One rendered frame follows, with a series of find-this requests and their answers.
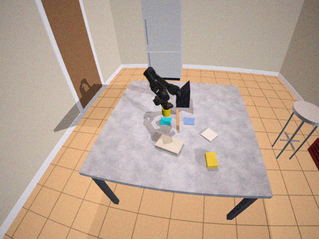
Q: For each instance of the beige flat block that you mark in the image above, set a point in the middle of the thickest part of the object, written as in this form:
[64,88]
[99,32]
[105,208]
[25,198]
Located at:
[169,144]

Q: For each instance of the white flat square tile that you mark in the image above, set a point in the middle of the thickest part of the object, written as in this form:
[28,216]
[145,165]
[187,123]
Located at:
[209,134]

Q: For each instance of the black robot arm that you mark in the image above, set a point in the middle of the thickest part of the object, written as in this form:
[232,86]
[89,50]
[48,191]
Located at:
[163,86]

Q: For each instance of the yellow rectangular block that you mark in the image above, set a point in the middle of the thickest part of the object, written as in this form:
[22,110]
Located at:
[211,160]

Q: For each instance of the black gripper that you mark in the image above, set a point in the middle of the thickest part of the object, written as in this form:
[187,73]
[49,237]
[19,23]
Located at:
[166,105]

